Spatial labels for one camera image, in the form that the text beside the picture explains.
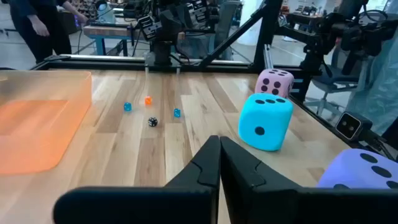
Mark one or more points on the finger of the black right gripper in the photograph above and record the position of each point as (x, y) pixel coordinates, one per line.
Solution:
(158, 28)
(197, 15)

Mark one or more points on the wooden-top blue workbench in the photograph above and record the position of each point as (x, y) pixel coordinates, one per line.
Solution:
(105, 31)

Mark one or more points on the small orange translucent die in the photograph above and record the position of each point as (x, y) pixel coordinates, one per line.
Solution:
(148, 100)

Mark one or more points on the large pink foam die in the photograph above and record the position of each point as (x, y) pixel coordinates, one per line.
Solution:
(273, 82)

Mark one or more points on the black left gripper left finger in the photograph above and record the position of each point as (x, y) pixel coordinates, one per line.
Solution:
(140, 205)

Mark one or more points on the small blue translucent die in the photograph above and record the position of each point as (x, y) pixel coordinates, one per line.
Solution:
(127, 106)
(177, 113)

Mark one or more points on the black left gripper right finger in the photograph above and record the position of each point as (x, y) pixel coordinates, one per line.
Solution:
(280, 205)

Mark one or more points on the large purple foam die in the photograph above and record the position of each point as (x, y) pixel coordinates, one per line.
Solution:
(354, 168)

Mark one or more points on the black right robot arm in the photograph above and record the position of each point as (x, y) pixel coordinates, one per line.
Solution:
(163, 51)

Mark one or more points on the orange translucent plastic bin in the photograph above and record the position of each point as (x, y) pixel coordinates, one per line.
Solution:
(37, 124)

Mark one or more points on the large teal foam die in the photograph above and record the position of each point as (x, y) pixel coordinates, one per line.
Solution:
(264, 124)

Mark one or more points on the black table-level camera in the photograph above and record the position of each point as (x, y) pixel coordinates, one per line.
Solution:
(349, 126)

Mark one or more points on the small black die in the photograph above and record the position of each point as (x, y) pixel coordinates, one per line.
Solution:
(152, 122)

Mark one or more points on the standing person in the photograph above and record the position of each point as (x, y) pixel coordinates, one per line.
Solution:
(40, 25)

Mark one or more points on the black aluminium table frame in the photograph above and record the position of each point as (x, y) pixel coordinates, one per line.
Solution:
(93, 63)

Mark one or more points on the dark office chair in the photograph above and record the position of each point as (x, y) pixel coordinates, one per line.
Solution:
(335, 81)

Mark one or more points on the teal plastic sheet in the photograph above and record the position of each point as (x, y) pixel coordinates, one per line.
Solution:
(379, 87)

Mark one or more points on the black background robot arm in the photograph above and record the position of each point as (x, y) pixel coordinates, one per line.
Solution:
(342, 31)

